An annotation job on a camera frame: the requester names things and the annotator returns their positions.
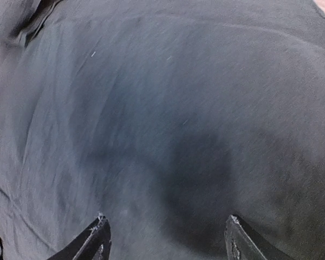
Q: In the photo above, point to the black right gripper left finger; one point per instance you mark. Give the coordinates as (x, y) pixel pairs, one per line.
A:
(94, 242)

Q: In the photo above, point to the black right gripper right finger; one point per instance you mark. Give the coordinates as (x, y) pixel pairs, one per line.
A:
(244, 243)

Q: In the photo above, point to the black long sleeve shirt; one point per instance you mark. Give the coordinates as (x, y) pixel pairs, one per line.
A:
(162, 118)

